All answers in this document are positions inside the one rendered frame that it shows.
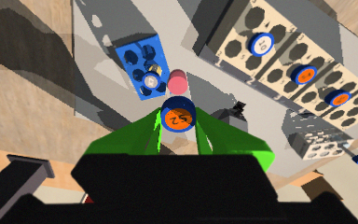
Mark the blue tube rack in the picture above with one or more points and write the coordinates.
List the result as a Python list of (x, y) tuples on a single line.
[(140, 56)]

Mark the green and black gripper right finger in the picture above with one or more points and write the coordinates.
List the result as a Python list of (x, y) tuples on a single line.
[(227, 139)]

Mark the grey flat mat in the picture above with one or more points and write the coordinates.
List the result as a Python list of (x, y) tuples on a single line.
[(106, 95)]

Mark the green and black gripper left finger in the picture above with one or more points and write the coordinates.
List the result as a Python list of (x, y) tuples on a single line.
[(131, 139)]

